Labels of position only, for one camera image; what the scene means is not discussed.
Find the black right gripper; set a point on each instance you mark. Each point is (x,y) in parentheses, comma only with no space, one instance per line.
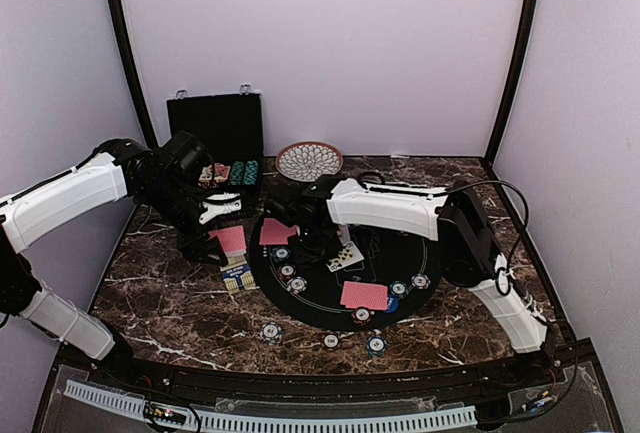
(306,258)

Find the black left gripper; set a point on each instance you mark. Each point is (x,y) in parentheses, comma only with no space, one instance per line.
(196,249)

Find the red playing card deck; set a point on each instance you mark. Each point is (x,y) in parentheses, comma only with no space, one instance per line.
(232,239)

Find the red cards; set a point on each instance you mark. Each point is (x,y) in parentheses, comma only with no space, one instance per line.
(275,233)
(371,296)

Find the blue small blind button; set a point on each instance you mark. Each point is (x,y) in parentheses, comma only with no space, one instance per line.
(392,304)

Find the brown white chip stack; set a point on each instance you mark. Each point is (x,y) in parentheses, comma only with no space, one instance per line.
(330,341)

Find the blue tan chip stack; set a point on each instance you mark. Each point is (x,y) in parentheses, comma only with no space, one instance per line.
(271,333)

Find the blue green chip stack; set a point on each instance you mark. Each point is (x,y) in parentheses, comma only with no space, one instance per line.
(376,346)

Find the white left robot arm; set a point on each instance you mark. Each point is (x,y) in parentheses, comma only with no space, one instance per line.
(163,178)

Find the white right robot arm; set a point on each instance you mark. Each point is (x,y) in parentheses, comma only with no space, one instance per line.
(453,220)

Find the cards in case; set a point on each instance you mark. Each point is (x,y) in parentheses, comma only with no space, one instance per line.
(207,178)

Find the green chip row left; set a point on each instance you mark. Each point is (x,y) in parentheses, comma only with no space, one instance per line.
(236,176)

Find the green chip row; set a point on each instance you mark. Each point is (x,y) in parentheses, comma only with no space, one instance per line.
(251,173)
(236,176)

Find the green chip row right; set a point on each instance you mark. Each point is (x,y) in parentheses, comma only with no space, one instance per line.
(251,173)

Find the round black poker mat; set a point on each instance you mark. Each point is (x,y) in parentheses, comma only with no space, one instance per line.
(388,256)

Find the patterned ceramic plate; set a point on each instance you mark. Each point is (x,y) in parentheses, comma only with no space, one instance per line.
(307,161)

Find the black poker chip case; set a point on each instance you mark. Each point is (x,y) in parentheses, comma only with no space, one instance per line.
(230,126)

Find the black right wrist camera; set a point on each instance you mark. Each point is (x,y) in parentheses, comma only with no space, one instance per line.
(289,209)

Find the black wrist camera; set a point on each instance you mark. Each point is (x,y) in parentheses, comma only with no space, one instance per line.
(289,209)
(186,156)

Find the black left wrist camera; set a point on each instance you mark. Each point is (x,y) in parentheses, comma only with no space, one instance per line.
(186,156)

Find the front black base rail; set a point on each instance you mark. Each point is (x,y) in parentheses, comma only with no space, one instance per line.
(485,382)

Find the white cable tray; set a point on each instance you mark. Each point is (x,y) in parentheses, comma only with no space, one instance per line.
(245,416)

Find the black corner frame post left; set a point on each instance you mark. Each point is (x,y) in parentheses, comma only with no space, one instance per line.
(121,33)

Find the black corner frame post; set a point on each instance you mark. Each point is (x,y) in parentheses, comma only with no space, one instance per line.
(523,32)
(121,33)

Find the black corner frame post right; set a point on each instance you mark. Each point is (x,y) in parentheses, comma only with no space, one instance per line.
(523,32)

